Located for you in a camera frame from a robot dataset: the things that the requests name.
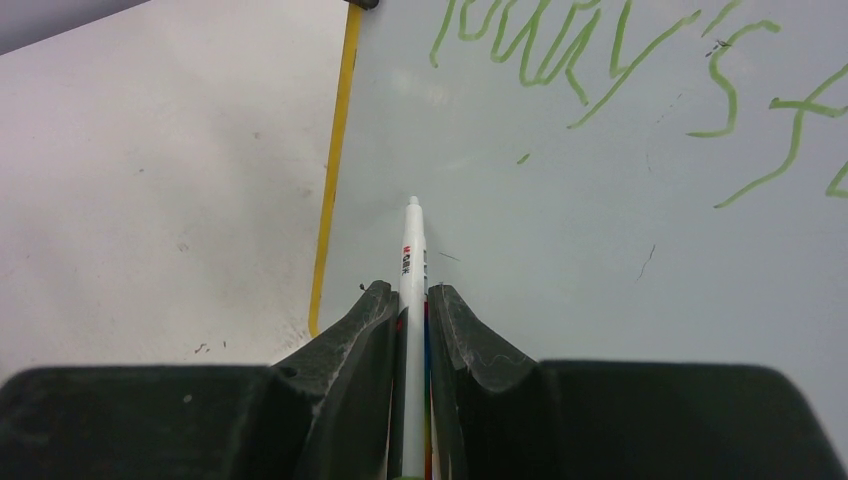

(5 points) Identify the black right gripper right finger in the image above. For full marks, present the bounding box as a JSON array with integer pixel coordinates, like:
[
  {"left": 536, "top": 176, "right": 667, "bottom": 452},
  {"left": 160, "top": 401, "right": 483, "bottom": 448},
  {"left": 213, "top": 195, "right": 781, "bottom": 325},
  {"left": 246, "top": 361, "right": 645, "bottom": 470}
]
[{"left": 428, "top": 285, "right": 847, "bottom": 479}]

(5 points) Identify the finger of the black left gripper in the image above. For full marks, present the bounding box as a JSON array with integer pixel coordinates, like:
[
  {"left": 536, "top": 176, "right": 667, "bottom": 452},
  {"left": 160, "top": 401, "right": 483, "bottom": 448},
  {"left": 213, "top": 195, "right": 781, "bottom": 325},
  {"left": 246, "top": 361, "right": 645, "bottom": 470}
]
[{"left": 346, "top": 0, "right": 380, "bottom": 10}]

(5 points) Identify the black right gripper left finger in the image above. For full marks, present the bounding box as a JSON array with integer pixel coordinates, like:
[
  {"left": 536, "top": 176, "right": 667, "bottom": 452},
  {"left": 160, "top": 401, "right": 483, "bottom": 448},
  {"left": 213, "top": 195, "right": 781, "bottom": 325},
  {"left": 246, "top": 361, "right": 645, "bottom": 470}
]
[{"left": 1, "top": 281, "right": 398, "bottom": 479}]

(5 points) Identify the white marker pen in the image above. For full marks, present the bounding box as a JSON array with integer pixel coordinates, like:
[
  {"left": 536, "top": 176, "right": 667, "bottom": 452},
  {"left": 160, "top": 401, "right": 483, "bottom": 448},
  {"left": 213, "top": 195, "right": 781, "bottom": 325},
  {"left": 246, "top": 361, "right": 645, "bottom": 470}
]
[{"left": 399, "top": 196, "right": 429, "bottom": 479}]

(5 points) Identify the yellow framed whiteboard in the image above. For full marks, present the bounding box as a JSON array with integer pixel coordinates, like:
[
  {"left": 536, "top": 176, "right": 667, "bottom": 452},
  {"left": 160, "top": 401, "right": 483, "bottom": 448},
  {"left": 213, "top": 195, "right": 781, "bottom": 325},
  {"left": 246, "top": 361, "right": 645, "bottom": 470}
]
[{"left": 309, "top": 1, "right": 847, "bottom": 453}]

